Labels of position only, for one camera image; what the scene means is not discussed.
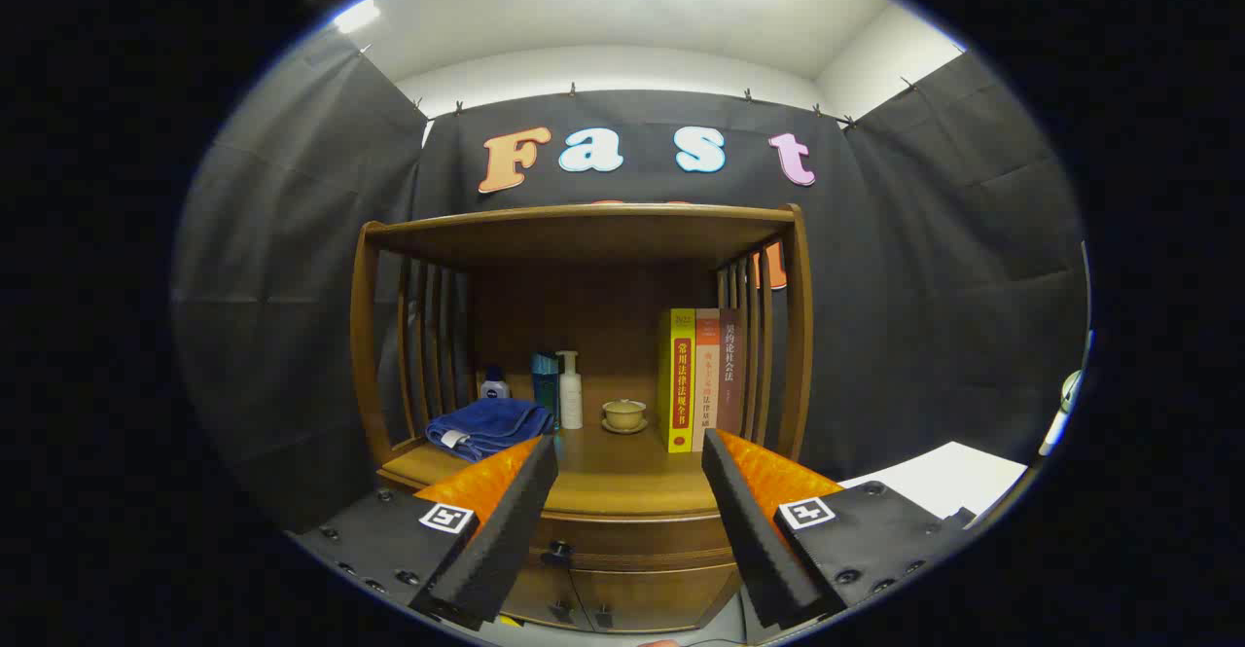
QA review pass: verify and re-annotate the beige lidded teacup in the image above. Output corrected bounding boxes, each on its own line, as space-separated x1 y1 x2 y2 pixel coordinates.
600 398 650 435

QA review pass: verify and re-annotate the yellow book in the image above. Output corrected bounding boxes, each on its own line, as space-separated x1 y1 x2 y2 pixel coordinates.
658 308 697 454

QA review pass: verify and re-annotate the blue bottle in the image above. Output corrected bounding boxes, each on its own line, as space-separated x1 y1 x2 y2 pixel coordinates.
531 352 562 431

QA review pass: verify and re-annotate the white side unit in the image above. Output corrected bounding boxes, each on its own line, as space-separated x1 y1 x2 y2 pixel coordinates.
838 441 1029 521

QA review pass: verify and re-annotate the orange and white book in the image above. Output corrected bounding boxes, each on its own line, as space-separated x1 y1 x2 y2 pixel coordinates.
692 308 722 453

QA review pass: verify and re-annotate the black backdrop cloth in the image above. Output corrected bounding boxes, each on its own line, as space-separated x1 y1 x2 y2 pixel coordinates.
173 29 1090 531

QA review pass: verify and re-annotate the white pump bottle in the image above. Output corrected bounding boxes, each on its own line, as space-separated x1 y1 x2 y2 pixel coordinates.
556 350 585 431

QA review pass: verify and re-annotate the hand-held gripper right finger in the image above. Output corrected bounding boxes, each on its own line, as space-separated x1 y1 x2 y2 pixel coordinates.
700 428 978 633

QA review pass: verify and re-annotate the brown book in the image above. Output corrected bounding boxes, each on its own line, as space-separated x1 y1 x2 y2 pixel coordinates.
716 308 746 437

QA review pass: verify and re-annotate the wooden cabinet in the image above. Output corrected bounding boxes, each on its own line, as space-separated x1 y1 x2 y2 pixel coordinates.
350 202 816 633

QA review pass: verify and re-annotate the blue towel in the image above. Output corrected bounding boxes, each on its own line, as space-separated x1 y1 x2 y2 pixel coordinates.
425 397 555 463

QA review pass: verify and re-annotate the ceiling light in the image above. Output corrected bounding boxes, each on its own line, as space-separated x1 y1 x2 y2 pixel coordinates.
333 0 382 35

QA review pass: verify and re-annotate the wooden drawer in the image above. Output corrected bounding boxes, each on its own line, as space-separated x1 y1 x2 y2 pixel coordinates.
525 511 740 572

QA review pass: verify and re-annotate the wooden countertop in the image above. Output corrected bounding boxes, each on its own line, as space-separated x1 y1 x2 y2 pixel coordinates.
377 420 791 520

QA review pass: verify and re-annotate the wooden cabinet door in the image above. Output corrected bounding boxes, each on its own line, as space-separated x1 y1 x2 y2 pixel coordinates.
569 564 740 633
501 564 585 629

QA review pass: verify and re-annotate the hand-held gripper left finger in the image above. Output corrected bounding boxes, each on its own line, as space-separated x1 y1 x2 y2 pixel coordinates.
287 433 560 631

